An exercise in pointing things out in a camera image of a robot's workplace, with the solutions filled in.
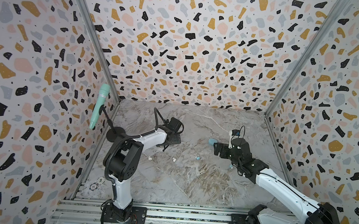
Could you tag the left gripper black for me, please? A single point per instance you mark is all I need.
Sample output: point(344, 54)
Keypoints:
point(178, 139)

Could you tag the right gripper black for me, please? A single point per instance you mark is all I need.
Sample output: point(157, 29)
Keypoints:
point(224, 155)

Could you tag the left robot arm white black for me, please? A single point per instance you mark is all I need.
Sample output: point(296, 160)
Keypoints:
point(123, 158)

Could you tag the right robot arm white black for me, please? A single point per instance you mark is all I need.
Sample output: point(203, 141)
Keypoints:
point(304, 209)

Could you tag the blue earbud charging case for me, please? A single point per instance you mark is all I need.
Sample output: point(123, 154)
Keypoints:
point(212, 141)

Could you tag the black microphone stand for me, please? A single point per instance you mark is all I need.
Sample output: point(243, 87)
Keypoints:
point(113, 132)

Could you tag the mint green microphone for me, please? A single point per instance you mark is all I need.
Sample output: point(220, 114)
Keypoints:
point(102, 96)

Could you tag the poker chips stack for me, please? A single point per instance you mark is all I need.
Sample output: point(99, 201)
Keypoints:
point(95, 185)

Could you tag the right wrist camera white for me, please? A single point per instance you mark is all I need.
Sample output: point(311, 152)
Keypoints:
point(234, 134)

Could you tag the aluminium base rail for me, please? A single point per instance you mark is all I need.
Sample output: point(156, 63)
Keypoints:
point(89, 211)

